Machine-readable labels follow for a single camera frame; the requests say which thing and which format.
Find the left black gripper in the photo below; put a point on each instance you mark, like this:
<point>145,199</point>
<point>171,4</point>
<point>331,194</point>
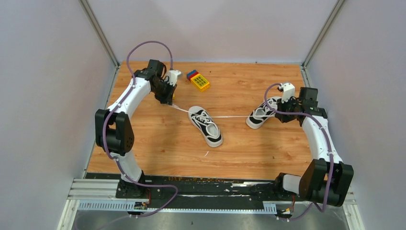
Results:
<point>167,99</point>

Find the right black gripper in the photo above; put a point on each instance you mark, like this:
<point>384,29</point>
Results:
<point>281,106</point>

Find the black white sneaker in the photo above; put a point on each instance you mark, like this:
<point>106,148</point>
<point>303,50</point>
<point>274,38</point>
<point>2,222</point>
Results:
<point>262,113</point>

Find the white shoe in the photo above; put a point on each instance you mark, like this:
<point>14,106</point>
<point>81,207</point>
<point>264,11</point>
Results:
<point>201,119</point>

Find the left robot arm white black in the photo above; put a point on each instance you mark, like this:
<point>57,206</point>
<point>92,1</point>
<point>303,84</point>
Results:
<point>113,129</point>

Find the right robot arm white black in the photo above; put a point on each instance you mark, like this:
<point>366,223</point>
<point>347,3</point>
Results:
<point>327,179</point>

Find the colourful toy block stack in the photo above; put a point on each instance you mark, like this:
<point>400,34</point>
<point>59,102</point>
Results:
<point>198,80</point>

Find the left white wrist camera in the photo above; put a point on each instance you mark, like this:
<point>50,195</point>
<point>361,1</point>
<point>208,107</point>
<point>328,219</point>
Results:
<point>172,77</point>

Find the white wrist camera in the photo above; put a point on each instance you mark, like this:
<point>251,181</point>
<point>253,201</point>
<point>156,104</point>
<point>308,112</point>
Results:
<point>172,77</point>
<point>288,91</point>

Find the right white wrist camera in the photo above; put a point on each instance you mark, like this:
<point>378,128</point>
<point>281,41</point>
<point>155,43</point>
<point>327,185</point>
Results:
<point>288,91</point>

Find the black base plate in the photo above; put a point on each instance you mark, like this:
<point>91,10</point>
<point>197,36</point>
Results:
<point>196,193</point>

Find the aluminium frame rail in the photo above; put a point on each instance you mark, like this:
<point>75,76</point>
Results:
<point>93,189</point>

